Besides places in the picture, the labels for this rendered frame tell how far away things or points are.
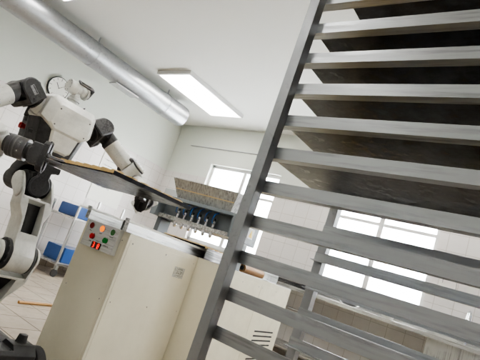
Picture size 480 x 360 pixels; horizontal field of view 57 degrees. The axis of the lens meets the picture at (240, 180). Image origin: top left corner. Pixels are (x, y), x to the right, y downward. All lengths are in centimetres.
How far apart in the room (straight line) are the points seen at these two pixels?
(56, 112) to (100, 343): 117
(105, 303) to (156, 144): 563
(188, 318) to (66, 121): 141
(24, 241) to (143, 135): 559
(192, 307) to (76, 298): 75
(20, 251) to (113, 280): 48
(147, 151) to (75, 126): 548
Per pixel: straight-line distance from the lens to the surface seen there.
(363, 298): 92
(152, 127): 775
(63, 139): 227
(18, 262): 220
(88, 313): 246
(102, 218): 263
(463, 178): 93
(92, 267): 249
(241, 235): 105
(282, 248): 616
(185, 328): 291
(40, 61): 668
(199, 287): 289
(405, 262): 91
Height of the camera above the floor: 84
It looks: 11 degrees up
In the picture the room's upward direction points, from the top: 19 degrees clockwise
